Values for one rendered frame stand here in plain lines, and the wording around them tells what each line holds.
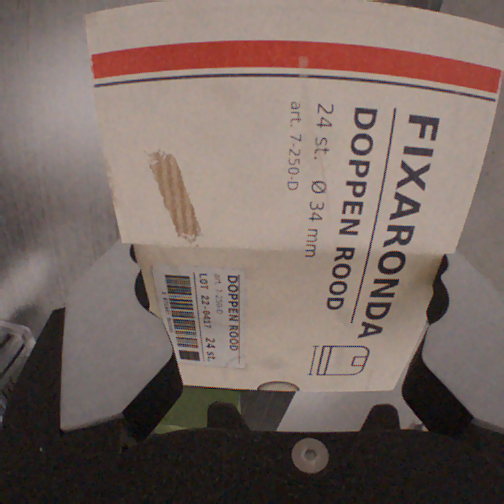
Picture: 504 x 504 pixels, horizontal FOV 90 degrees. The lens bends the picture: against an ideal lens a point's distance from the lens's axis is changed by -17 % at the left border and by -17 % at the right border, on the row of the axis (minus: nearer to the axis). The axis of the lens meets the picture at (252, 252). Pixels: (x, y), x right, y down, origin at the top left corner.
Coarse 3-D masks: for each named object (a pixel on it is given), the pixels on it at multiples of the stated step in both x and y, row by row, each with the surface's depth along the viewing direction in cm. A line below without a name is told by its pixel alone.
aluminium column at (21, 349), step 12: (0, 336) 43; (12, 336) 44; (0, 348) 42; (12, 348) 42; (24, 348) 45; (0, 360) 39; (12, 360) 43; (0, 372) 39; (12, 372) 42; (0, 384) 39
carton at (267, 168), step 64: (192, 0) 7; (256, 0) 6; (320, 0) 6; (128, 64) 7; (192, 64) 7; (256, 64) 7; (320, 64) 7; (384, 64) 7; (448, 64) 7; (128, 128) 8; (192, 128) 8; (256, 128) 8; (320, 128) 8; (384, 128) 8; (448, 128) 8; (128, 192) 10; (192, 192) 9; (256, 192) 9; (320, 192) 9; (384, 192) 9; (448, 192) 9; (192, 256) 11; (256, 256) 11; (320, 256) 10; (384, 256) 10; (192, 320) 12; (256, 320) 12; (320, 320) 12; (384, 320) 12; (192, 384) 15; (256, 384) 14; (320, 384) 14; (384, 384) 14
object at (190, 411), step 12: (180, 396) 46; (192, 396) 46; (204, 396) 46; (216, 396) 46; (228, 396) 46; (180, 408) 44; (192, 408) 44; (204, 408) 44; (240, 408) 50; (168, 420) 42; (180, 420) 42; (192, 420) 43; (204, 420) 43; (156, 432) 43
